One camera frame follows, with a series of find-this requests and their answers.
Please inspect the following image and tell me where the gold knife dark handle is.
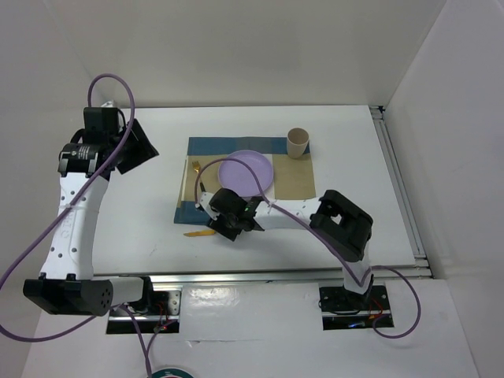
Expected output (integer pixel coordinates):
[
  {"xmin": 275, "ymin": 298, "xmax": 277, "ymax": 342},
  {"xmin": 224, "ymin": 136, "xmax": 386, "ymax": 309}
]
[{"xmin": 183, "ymin": 229, "xmax": 216, "ymax": 237}]

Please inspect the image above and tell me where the lilac plastic plate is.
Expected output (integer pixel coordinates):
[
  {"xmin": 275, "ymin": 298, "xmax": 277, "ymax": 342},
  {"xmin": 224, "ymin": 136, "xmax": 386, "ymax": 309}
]
[{"xmin": 217, "ymin": 150, "xmax": 274, "ymax": 197}]

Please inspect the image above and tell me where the gold fork dark handle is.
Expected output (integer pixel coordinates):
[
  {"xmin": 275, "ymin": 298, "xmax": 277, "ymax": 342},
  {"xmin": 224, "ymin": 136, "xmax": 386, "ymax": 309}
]
[{"xmin": 192, "ymin": 160, "xmax": 206, "ymax": 193}]

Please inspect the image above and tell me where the blue and beige cloth placemat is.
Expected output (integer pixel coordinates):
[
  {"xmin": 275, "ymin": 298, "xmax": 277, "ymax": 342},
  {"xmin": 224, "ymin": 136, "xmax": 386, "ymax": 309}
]
[{"xmin": 173, "ymin": 136, "xmax": 316, "ymax": 225}]

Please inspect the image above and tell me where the beige plastic cup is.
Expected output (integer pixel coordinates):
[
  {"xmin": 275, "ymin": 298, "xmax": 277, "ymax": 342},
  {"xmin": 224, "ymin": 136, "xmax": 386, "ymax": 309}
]
[{"xmin": 287, "ymin": 128, "xmax": 309, "ymax": 159}]

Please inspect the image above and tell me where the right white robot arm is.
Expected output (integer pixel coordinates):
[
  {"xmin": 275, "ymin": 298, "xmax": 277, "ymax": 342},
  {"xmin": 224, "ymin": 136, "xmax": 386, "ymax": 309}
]
[{"xmin": 197, "ymin": 189, "xmax": 373, "ymax": 309}]

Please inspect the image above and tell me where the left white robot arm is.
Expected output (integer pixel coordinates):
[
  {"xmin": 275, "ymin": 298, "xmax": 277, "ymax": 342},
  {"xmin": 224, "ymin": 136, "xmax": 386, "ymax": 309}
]
[{"xmin": 23, "ymin": 107, "xmax": 158, "ymax": 316}]

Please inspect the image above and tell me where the green round sticker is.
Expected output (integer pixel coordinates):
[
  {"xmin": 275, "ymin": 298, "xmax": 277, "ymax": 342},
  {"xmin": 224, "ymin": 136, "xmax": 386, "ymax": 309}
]
[{"xmin": 150, "ymin": 367, "xmax": 195, "ymax": 378}]

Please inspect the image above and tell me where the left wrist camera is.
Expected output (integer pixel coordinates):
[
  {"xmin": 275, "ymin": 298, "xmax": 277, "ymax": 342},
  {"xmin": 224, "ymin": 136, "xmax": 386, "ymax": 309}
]
[{"xmin": 101, "ymin": 100, "xmax": 117, "ymax": 108}]

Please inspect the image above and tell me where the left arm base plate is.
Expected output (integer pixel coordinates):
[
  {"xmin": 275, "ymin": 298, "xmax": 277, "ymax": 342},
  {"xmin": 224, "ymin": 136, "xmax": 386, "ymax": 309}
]
[{"xmin": 106, "ymin": 287, "xmax": 182, "ymax": 335}]

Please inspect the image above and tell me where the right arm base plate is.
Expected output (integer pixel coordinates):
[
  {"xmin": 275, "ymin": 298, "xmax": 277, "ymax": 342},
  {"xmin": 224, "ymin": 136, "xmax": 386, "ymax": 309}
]
[{"xmin": 318, "ymin": 285, "xmax": 394, "ymax": 331}]

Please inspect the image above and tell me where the aluminium frame rail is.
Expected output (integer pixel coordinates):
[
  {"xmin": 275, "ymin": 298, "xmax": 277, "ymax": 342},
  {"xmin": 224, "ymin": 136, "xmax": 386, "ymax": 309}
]
[{"xmin": 61, "ymin": 105, "xmax": 434, "ymax": 287}]

